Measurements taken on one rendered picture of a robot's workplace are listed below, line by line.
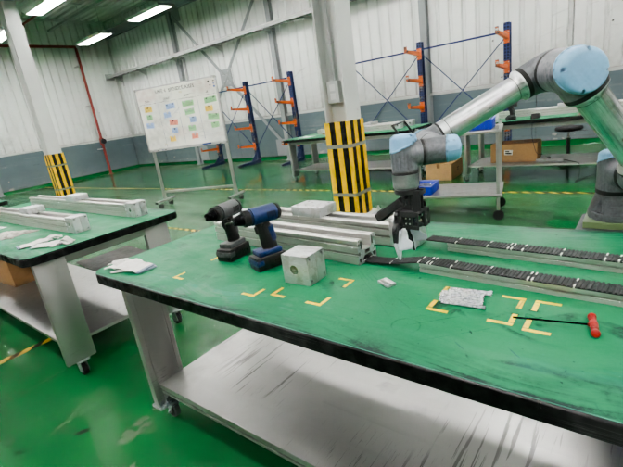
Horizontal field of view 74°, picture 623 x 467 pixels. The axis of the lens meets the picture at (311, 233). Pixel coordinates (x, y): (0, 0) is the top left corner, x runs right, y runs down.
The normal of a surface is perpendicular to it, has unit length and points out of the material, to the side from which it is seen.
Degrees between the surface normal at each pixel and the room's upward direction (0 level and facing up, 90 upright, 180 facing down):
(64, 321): 90
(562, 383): 0
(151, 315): 90
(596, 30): 90
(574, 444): 0
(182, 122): 90
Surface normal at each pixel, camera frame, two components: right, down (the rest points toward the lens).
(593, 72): -0.07, 0.26
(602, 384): -0.14, -0.95
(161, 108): -0.30, 0.32
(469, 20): -0.61, 0.31
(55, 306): 0.78, 0.07
